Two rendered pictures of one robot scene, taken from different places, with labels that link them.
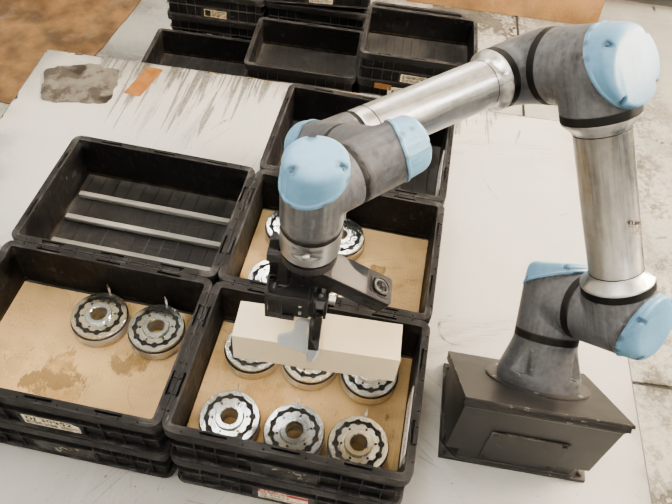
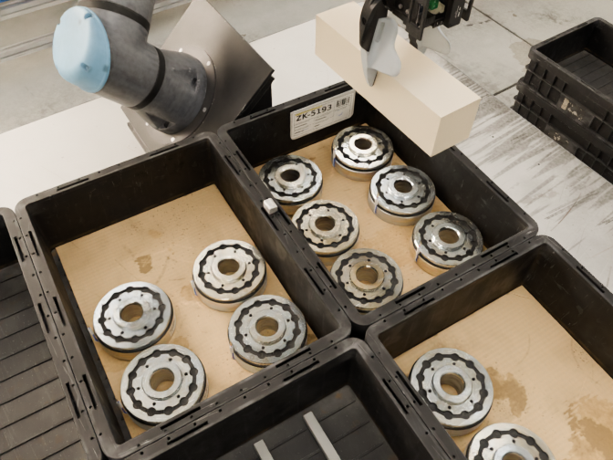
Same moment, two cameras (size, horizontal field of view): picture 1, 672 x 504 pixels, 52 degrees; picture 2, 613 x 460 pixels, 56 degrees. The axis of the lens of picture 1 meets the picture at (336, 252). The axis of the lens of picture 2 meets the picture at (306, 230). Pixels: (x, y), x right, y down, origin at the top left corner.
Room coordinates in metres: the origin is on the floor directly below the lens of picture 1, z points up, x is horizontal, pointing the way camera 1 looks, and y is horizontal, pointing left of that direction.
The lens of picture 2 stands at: (0.98, 0.43, 1.53)
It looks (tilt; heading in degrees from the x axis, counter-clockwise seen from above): 52 degrees down; 233
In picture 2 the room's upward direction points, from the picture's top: 1 degrees clockwise
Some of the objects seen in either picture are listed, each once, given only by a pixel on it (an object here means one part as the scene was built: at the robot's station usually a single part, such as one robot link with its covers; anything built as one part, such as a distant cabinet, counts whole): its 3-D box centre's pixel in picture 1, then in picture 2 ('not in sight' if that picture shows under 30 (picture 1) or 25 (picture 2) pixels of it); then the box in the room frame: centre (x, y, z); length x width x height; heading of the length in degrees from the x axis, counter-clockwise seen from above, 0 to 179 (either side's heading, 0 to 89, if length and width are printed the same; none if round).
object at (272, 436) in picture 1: (294, 431); (402, 189); (0.49, 0.04, 0.86); 0.10 x 0.10 x 0.01
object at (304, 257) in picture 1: (309, 238); not in sight; (0.53, 0.03, 1.32); 0.08 x 0.08 x 0.05
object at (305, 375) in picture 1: (310, 357); (325, 225); (0.63, 0.02, 0.86); 0.10 x 0.10 x 0.01
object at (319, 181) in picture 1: (315, 190); not in sight; (0.53, 0.03, 1.39); 0.09 x 0.08 x 0.11; 132
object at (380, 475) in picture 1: (304, 375); (367, 181); (0.56, 0.03, 0.92); 0.40 x 0.30 x 0.02; 84
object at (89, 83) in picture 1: (78, 81); not in sight; (1.51, 0.77, 0.71); 0.22 x 0.19 x 0.01; 88
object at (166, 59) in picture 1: (201, 81); not in sight; (2.14, 0.59, 0.26); 0.40 x 0.30 x 0.23; 88
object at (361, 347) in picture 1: (317, 341); (389, 73); (0.53, 0.01, 1.08); 0.24 x 0.06 x 0.06; 88
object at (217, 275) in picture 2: not in sight; (228, 266); (0.79, 0.01, 0.86); 0.05 x 0.05 x 0.01
